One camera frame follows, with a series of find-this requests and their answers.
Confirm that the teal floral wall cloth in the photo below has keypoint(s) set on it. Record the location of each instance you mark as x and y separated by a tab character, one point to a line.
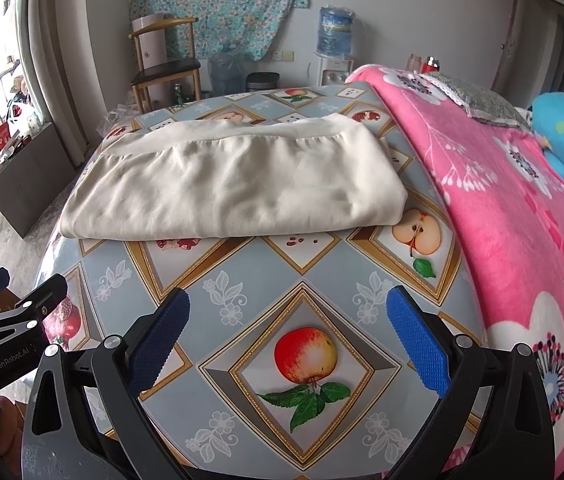
227	5

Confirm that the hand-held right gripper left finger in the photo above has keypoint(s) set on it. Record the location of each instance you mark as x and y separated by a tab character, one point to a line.
158	345

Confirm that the pink floral blanket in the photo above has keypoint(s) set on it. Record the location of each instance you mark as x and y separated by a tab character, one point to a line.
502	220

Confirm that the grey curtain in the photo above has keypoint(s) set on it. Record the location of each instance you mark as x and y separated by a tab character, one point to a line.
52	60

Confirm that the silver lace cloth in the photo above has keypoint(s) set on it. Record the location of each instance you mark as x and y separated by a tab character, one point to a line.
482	100

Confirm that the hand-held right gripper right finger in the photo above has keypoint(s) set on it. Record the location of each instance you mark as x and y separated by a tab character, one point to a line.
418	342

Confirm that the glass jar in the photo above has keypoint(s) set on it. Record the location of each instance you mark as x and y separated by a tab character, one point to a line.
414	63

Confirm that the wooden chair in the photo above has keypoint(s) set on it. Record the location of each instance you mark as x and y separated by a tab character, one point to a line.
167	72

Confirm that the doorway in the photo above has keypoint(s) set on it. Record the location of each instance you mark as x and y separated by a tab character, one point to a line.
547	45

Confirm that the cream zip jacket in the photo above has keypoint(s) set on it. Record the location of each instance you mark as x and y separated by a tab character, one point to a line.
232	180

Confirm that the fruit print tablecloth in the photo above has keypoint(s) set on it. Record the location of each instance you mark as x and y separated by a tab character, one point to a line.
242	280

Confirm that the green bottle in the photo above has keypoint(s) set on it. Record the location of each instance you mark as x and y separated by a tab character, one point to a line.
178	94

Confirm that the white water dispenser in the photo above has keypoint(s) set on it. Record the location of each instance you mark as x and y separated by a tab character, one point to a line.
332	71

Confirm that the red bottle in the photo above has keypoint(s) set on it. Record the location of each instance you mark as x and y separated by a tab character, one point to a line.
431	65

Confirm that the pale pink tall box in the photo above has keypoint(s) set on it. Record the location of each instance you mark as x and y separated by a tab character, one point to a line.
149	42

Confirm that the black trash bin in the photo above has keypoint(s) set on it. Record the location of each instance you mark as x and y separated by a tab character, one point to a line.
262	82

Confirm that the empty clear water jug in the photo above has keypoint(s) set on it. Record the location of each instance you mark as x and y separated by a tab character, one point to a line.
227	72

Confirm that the wall socket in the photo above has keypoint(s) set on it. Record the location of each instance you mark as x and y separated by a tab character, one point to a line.
283	56

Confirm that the clear plastic bags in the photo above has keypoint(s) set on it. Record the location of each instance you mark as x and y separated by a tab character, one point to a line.
114	120

